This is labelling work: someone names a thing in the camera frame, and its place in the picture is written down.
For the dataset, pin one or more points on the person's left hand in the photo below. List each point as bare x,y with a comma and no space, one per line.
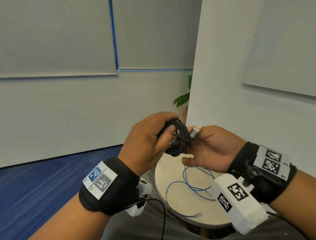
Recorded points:
140,146

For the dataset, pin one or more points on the person's right hand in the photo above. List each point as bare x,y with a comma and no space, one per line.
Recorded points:
214,150

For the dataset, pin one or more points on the person's left forearm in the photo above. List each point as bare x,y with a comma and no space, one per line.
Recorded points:
71,222

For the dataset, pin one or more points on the person's right forearm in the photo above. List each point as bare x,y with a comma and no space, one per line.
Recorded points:
296,205

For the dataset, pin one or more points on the person's dark trousers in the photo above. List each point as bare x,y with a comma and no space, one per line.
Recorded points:
138,227

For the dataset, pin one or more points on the black marker wristband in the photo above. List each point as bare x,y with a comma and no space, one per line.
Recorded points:
242,155
123,192

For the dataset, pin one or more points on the large leafy green plant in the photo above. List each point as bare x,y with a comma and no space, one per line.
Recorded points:
181,100

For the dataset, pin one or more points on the round white table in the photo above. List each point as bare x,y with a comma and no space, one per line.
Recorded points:
182,202

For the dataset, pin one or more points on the white wall whiteboard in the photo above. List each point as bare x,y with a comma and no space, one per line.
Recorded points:
284,49

